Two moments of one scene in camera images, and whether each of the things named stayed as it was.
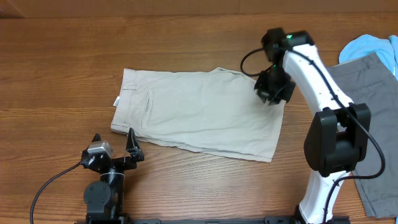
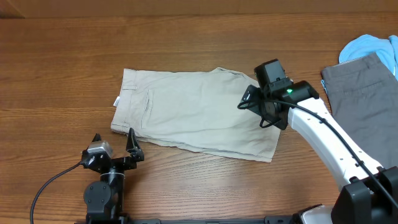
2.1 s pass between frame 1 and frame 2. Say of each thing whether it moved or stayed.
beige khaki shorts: stayed
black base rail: stayed
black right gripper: moved
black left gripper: stayed
